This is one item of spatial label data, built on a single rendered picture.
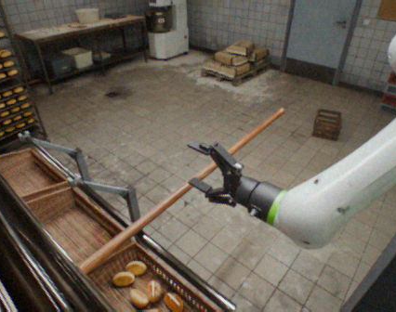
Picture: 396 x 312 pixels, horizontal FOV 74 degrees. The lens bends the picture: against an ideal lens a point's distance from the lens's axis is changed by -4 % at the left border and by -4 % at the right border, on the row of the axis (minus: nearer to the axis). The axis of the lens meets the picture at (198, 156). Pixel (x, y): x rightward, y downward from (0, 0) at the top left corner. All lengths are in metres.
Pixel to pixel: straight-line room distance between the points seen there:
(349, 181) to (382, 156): 0.07
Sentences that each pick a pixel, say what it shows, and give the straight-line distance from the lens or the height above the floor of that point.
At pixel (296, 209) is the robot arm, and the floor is 1.48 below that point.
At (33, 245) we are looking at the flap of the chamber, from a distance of 0.59.
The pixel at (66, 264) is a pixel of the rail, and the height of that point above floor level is 1.43.
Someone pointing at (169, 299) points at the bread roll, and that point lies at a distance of 1.32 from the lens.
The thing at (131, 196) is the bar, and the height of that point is 0.93.
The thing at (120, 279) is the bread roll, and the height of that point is 0.64.
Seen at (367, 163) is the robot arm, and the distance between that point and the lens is 0.53.
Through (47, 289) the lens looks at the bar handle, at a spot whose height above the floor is 1.47.
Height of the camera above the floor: 1.83
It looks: 37 degrees down
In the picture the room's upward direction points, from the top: straight up
